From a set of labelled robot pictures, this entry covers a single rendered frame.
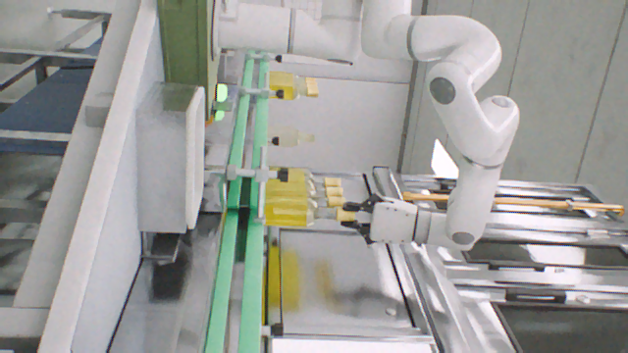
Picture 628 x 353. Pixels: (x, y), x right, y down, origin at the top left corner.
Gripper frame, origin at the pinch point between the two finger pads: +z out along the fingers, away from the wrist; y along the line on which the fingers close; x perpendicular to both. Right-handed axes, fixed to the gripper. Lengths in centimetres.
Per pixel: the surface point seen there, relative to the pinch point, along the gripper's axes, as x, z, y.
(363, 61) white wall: -589, 59, -87
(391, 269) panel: -0.1, -11.3, -12.6
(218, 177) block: 22.1, 25.3, 14.0
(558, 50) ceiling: -273, -89, 1
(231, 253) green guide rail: 33.2, 18.6, 4.0
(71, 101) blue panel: -11, 77, 14
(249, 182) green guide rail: 4.4, 23.7, 6.0
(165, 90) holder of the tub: 32, 32, 33
